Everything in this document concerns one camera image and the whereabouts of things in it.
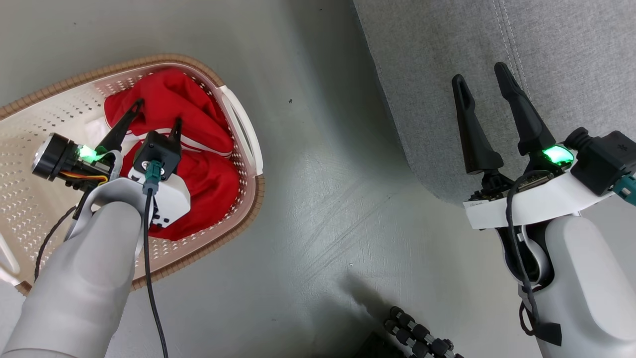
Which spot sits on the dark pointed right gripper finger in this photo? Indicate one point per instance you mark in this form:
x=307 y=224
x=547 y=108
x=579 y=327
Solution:
x=475 y=141
x=527 y=122

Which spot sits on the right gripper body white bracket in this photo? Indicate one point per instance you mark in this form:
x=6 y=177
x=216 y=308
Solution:
x=536 y=206

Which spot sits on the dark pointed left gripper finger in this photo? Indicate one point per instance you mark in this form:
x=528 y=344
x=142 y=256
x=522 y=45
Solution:
x=120 y=128
x=176 y=133

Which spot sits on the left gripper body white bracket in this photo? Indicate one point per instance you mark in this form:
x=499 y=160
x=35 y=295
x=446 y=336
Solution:
x=171 y=199

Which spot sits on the red garment with white stripes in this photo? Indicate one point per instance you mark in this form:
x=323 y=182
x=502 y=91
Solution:
x=198 y=124

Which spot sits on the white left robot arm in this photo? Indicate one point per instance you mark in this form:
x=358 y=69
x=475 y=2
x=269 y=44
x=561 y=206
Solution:
x=79 y=283

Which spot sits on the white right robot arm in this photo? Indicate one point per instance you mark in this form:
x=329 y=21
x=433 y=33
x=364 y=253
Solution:
x=591 y=293

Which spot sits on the cream perforated laundry basket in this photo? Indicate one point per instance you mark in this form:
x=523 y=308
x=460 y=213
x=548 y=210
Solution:
x=44 y=209

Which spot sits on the grey fabric sofa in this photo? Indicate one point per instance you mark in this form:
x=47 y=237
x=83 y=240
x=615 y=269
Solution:
x=556 y=54

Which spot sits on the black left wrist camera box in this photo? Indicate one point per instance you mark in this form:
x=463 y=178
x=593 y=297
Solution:
x=158 y=148

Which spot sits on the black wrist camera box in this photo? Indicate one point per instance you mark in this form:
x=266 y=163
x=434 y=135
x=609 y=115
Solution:
x=158 y=148
x=603 y=159

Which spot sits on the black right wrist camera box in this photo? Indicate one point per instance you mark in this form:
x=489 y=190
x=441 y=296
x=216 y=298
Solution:
x=603 y=159

